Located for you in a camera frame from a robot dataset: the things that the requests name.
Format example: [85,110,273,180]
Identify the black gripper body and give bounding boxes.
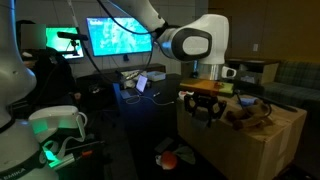
[192,93,219,106]

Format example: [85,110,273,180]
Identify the blue cloth item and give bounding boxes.
[238,96,260,107]

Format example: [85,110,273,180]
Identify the brown plush toy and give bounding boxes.
[226,99,274,131]

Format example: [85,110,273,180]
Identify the dark green item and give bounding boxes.
[173,145,197,165]

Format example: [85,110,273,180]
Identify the small white scrap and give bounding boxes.
[154,154,164,168]

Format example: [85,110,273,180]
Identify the large cardboard box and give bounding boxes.
[175,85,308,180]

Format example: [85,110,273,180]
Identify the clear plastic bin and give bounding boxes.
[146,70,167,82]

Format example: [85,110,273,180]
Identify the flat black slab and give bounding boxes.
[154,136,175,154]

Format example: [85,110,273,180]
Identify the small open laptop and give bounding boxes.
[119,73,149,101]

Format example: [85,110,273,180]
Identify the wooden shelf cabinet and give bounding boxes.
[229,57,281,86]

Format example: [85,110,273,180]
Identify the white plastic bag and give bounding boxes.
[120,68,148,90]

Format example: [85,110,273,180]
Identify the green plaid sofa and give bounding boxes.
[261,61,320,113]

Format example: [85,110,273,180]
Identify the person in dark clothes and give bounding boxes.
[14,19,81,104]

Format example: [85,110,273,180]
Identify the white table cable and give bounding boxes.
[125,91,175,107]

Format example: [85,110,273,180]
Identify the large wall monitor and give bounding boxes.
[86,16,154,57]

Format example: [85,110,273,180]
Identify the orange handled tool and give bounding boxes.
[64,149,94,163]

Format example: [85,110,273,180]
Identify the black camera tripod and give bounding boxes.
[49,39,82,58]

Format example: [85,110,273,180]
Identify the black stereo camera bar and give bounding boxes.
[56,31,90,42]

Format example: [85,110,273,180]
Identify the wide wall monitor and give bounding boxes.
[44,26,85,61]

